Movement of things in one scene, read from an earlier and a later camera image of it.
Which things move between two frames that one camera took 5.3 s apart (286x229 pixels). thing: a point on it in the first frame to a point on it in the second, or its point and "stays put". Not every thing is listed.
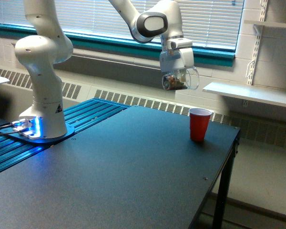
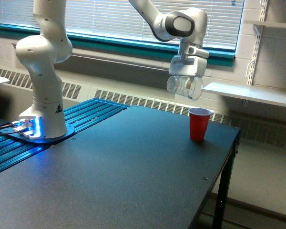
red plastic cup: x=199 y=119 stays put
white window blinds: x=212 y=21 stays put
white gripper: x=176 y=59 to x=189 y=65
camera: x=172 y=43 to x=193 y=51
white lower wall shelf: x=276 y=96 stays put
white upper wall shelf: x=278 y=24 stays put
